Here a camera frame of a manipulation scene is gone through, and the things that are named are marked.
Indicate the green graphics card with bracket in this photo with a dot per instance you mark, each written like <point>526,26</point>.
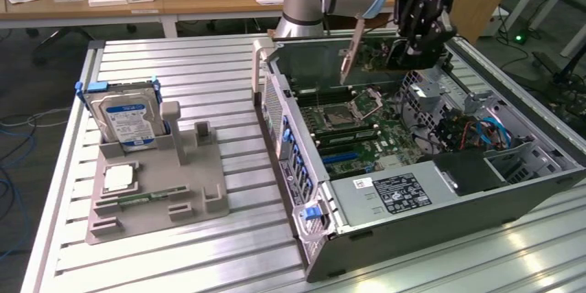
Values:
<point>371,54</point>

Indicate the metal disk bay cage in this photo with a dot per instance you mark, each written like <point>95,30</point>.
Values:
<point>430,90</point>

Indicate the metal socket cover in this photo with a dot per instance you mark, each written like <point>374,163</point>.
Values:
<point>367,99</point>

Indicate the CPU socket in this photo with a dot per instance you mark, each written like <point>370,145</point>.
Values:
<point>339,116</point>

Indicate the green motherboard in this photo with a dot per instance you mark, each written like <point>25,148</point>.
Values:
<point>366,142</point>

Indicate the installed RAM stick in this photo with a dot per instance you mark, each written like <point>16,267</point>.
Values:
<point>347,137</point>

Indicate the blue expansion slot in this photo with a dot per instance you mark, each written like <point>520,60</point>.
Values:
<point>339,158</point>

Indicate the grey power supply unit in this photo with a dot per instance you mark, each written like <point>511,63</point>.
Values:
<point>379,197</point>

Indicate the open dark PC case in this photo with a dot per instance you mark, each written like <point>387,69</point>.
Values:
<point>411,210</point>

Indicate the blue case latch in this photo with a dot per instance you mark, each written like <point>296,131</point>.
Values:
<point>312,212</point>

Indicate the green RAM stick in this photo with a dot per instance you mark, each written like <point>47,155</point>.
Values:
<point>141,197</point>

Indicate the grey parts rack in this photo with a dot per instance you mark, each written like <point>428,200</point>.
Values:
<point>155,217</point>

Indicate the silver CPU chip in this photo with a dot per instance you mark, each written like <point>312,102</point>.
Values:
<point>119,178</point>

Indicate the black chair base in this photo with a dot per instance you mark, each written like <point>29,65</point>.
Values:
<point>49,40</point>

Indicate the hard disk with blue bracket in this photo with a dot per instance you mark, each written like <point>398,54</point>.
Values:
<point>129,125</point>

